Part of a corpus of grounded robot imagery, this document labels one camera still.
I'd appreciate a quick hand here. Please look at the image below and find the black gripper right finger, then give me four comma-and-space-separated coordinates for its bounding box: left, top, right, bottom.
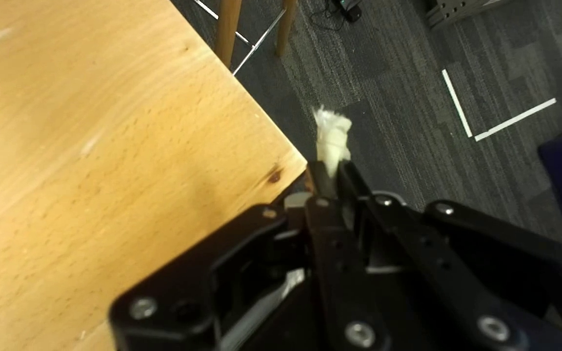
337, 159, 562, 351

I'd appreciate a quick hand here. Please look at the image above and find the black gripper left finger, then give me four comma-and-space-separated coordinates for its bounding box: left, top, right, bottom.
107, 161, 394, 351

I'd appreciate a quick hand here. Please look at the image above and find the white rope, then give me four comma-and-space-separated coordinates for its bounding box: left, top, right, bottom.
218, 102, 355, 351

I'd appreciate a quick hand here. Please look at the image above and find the round wooden stool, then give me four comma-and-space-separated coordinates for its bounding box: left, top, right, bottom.
212, 0, 300, 67

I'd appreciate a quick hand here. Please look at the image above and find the black floor cable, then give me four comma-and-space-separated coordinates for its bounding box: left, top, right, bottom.
302, 0, 364, 30

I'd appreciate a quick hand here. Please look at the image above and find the aluminium profile frame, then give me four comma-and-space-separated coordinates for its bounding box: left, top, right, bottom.
423, 0, 511, 28

